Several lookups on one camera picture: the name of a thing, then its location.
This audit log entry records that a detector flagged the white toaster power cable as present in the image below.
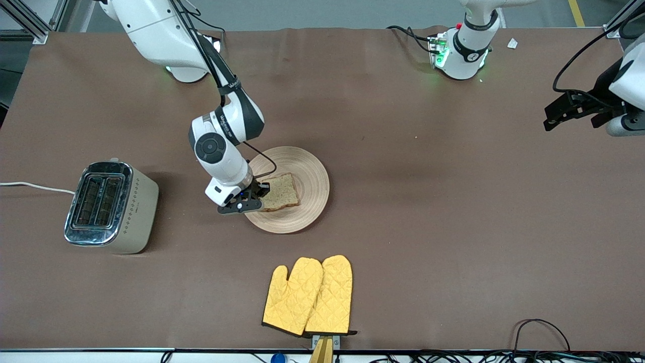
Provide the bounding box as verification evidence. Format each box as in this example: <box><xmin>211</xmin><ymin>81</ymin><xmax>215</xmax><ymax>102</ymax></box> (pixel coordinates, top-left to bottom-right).
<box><xmin>0</xmin><ymin>181</ymin><xmax>76</xmax><ymax>195</ymax></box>

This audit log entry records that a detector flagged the black looped cable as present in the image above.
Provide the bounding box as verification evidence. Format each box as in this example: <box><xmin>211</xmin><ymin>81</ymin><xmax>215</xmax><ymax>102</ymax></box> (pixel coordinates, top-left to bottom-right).
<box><xmin>513</xmin><ymin>319</ymin><xmax>571</xmax><ymax>352</ymax></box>

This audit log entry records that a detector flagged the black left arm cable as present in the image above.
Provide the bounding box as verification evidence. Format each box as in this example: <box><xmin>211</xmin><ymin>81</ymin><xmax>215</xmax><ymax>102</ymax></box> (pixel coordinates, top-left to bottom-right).
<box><xmin>553</xmin><ymin>0</ymin><xmax>645</xmax><ymax>94</ymax></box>

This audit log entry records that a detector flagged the beige two-slot toaster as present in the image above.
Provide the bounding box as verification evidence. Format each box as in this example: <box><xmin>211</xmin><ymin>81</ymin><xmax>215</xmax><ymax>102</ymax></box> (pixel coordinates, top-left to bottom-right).
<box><xmin>64</xmin><ymin>160</ymin><xmax>160</xmax><ymax>255</ymax></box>

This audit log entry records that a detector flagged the wooden camera stand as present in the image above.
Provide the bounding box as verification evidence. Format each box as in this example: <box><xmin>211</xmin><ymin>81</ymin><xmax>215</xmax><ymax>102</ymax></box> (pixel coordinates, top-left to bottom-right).
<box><xmin>309</xmin><ymin>335</ymin><xmax>341</xmax><ymax>363</ymax></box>

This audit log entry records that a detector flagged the black cable bundle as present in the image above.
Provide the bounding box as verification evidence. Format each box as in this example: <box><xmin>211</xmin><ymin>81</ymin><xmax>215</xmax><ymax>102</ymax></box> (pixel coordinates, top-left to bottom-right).
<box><xmin>353</xmin><ymin>350</ymin><xmax>645</xmax><ymax>363</ymax></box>

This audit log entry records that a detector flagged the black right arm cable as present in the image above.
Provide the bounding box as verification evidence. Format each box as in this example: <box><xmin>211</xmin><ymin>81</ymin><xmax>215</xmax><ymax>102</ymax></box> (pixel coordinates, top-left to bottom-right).
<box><xmin>169</xmin><ymin>0</ymin><xmax>278</xmax><ymax>177</ymax></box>

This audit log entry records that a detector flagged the aluminium frame profile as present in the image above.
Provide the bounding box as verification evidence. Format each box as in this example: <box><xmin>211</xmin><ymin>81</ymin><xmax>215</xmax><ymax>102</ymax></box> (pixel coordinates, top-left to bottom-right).
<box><xmin>605</xmin><ymin>0</ymin><xmax>645</xmax><ymax>39</ymax></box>
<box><xmin>0</xmin><ymin>0</ymin><xmax>70</xmax><ymax>46</ymax></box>

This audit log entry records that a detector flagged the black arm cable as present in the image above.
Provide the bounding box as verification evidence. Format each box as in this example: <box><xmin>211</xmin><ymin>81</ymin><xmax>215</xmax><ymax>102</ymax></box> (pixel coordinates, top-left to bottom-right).
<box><xmin>553</xmin><ymin>0</ymin><xmax>645</xmax><ymax>94</ymax></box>
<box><xmin>169</xmin><ymin>0</ymin><xmax>278</xmax><ymax>177</ymax></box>

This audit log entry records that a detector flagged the yellow quilted oven mitt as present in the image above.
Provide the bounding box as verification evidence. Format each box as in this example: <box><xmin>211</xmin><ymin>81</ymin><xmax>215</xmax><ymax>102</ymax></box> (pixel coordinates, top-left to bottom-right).
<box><xmin>305</xmin><ymin>255</ymin><xmax>358</xmax><ymax>336</ymax></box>
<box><xmin>262</xmin><ymin>258</ymin><xmax>324</xmax><ymax>337</ymax></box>

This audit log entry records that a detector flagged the round wooden plate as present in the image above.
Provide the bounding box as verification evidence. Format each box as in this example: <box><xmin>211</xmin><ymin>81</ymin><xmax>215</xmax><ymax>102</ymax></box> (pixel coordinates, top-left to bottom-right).
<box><xmin>244</xmin><ymin>146</ymin><xmax>331</xmax><ymax>234</ymax></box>

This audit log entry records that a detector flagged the brown bread slice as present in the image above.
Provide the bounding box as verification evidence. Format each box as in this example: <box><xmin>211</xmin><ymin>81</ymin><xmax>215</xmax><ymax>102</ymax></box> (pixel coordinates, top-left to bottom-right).
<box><xmin>260</xmin><ymin>173</ymin><xmax>301</xmax><ymax>212</ymax></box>

